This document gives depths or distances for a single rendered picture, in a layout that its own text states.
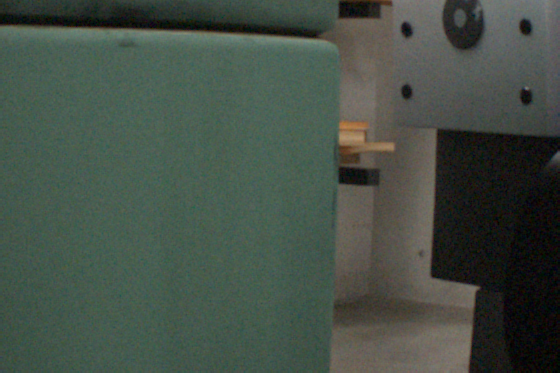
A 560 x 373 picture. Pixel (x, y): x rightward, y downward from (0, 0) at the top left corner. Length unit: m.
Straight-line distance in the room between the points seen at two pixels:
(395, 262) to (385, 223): 0.15
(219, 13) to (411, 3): 0.45
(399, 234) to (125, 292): 3.94
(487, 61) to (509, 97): 0.03
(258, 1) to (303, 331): 0.07
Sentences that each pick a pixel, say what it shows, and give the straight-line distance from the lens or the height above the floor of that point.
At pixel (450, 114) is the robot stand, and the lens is 0.63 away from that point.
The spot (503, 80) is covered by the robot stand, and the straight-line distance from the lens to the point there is 0.60.
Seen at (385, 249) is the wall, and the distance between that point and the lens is 4.18.
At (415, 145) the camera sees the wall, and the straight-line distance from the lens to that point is 4.08.
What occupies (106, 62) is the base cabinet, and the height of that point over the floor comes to 0.70.
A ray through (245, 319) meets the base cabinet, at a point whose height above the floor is 0.66.
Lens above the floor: 0.70
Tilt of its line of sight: 3 degrees down
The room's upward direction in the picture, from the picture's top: 1 degrees clockwise
